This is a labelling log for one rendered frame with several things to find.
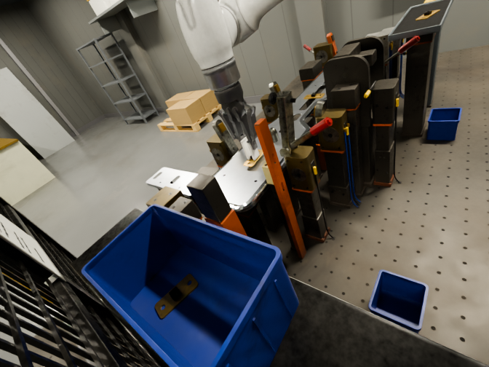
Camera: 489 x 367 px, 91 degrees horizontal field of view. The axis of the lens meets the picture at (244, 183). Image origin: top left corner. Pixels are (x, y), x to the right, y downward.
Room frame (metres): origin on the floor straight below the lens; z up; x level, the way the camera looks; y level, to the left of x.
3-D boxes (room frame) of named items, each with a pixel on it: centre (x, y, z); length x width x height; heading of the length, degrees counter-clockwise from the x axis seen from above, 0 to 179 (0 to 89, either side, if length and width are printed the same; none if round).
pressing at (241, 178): (1.00, -0.43, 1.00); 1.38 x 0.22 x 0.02; 130
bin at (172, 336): (0.25, 0.15, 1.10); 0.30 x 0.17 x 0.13; 41
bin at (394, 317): (0.24, -0.22, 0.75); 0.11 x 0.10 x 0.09; 130
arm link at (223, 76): (0.68, -0.06, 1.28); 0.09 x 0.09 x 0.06
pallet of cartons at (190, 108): (4.60, 0.45, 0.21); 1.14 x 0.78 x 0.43; 42
